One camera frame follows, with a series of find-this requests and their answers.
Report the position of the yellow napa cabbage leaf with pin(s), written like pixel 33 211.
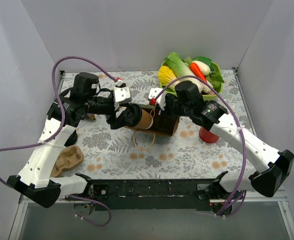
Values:
pixel 165 76

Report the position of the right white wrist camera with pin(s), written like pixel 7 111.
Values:
pixel 157 97

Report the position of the green leafy bok choy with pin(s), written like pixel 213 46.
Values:
pixel 216 79

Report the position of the aluminium frame rail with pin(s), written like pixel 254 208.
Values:
pixel 155 218

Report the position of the black coffee cup lid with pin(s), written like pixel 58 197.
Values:
pixel 134 115

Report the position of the brown and green paper bag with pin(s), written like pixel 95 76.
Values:
pixel 163 125

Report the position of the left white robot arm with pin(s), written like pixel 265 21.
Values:
pixel 35 180

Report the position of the orange carrot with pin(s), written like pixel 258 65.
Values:
pixel 197 71

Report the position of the floral patterned table mat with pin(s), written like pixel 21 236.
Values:
pixel 111 154

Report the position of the purple eggplant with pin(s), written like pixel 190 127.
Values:
pixel 91 117

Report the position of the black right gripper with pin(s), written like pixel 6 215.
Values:
pixel 168 106

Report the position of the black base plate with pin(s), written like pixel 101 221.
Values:
pixel 125 194

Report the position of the brown paper coffee cup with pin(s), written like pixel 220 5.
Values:
pixel 146 121

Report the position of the dark green spinach leaf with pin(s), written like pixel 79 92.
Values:
pixel 204 60

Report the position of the small white cabbage stalk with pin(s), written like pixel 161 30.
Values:
pixel 206 86

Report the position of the stack of black lids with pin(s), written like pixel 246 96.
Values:
pixel 72 139

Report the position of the green napa cabbage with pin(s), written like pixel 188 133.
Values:
pixel 179 68

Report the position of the green plastic vegetable tray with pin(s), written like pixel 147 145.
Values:
pixel 214 68

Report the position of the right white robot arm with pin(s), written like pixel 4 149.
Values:
pixel 270 166

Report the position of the red straw holder cup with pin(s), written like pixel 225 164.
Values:
pixel 207 136

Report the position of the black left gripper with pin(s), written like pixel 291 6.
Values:
pixel 119 115

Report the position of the brown cardboard cup carrier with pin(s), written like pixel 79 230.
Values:
pixel 68 159

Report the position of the white radish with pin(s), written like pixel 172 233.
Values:
pixel 203 67

